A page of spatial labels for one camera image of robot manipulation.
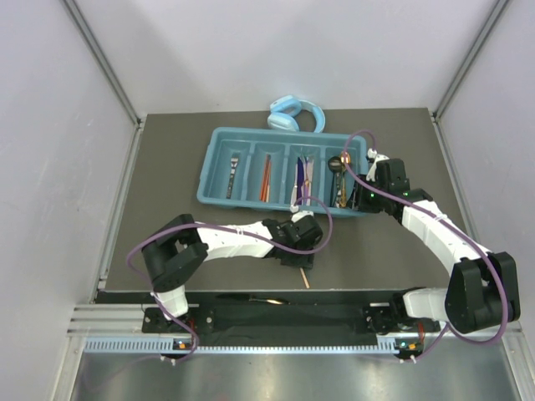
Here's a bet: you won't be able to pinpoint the orange chopstick long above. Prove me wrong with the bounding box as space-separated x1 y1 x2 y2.
259 154 271 202

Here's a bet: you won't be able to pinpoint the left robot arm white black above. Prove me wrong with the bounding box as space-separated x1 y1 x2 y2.
140 211 324 332

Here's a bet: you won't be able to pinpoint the patterned fork in tray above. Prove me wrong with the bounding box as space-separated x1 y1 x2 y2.
226 153 240 199

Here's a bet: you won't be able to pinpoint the blue plastic cutlery tray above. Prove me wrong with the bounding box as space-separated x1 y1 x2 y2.
196 127 369 211

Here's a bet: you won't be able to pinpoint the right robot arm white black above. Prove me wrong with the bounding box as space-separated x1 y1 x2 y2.
352 150 521 334

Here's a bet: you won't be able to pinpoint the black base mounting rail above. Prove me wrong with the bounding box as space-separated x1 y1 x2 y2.
95 289 425 347

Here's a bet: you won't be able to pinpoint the gold spoon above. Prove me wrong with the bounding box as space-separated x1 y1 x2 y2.
339 151 351 208

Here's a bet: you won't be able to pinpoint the beige chopstick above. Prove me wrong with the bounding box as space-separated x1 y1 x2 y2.
300 268 310 289

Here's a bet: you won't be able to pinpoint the light blue headphones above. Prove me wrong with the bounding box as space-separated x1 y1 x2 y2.
267 95 326 133

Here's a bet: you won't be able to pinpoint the slotted cable duct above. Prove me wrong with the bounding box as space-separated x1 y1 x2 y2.
83 336 423 356

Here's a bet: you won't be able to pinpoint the dark blue utensil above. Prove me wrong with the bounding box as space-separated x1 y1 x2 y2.
297 156 304 205

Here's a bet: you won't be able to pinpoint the pink knife in tray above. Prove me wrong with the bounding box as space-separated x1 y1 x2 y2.
290 161 300 206

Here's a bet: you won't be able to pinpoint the silver grey knife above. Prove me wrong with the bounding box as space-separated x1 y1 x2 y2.
217 293 290 305

